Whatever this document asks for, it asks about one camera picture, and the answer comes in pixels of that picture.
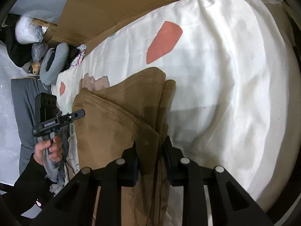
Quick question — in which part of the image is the white duvet with pink patches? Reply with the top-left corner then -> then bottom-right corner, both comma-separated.
50,0 -> 301,217

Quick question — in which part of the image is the small plush doll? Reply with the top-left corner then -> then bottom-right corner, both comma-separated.
28,61 -> 43,74

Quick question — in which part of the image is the person's left hand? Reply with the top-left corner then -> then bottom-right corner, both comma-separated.
34,135 -> 64,166

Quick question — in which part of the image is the floral printed cloth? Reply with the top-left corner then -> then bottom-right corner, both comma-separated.
71,44 -> 88,67

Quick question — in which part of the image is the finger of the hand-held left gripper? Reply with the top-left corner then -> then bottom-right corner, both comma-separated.
56,109 -> 85,123

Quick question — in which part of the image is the clear plastic bag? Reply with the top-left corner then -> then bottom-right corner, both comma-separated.
31,42 -> 46,63

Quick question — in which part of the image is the white plastic bag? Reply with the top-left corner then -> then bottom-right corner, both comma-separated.
14,16 -> 44,45

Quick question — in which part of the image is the brown printed t-shirt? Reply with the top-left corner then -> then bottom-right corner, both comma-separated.
72,67 -> 177,226

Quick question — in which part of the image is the large flat cardboard sheet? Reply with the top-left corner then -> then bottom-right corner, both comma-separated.
47,0 -> 278,52

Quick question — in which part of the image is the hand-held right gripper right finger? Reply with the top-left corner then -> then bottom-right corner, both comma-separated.
163,135 -> 274,226

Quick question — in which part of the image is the person's left forearm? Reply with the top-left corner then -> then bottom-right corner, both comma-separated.
13,153 -> 59,217

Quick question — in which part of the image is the black jacket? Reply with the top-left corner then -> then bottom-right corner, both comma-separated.
5,25 -> 33,67

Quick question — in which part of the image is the black white spotted cloth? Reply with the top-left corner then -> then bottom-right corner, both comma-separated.
48,182 -> 65,197

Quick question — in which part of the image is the grey mattress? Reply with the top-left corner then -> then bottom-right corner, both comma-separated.
11,76 -> 71,170

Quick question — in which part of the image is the black garment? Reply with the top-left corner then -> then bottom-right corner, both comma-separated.
62,47 -> 80,71

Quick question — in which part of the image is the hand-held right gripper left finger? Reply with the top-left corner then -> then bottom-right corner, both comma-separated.
30,144 -> 141,226

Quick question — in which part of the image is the blue neck pillow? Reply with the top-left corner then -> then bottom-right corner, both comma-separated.
40,43 -> 70,86

